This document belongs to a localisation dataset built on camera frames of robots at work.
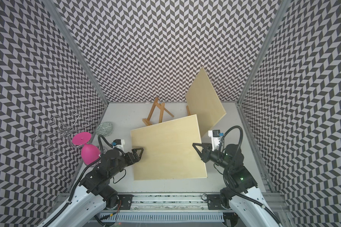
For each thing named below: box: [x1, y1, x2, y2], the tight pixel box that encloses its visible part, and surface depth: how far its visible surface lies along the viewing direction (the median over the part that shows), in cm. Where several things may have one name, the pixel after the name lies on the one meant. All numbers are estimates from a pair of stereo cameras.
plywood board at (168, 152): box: [130, 114, 208, 181], surface depth 69 cm
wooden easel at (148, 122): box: [142, 96, 175, 127], surface depth 93 cm
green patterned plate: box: [95, 122, 114, 137], surface depth 101 cm
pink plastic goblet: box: [71, 131, 101, 166], surface depth 67 cm
